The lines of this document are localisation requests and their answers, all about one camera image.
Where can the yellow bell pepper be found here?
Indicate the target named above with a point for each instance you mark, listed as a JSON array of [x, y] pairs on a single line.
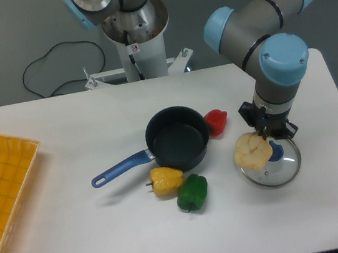
[[165, 181]]

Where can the red bell pepper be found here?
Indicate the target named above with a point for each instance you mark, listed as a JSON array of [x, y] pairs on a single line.
[[216, 121]]

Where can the green bell pepper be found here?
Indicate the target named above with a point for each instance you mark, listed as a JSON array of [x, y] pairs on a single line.
[[192, 194]]

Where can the glass lid blue knob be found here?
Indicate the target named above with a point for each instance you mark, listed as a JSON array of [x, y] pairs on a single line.
[[282, 167]]

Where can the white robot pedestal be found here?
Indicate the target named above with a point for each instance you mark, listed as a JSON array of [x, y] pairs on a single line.
[[138, 37]]

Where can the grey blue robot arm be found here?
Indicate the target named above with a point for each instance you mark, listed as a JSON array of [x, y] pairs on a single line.
[[251, 38]]

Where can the round knotted bread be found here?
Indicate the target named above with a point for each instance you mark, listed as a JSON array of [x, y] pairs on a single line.
[[252, 151]]

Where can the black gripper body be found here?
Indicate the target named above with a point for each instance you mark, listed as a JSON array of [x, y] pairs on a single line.
[[255, 117]]

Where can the black pot blue handle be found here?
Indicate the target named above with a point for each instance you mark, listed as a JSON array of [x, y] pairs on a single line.
[[176, 137]]

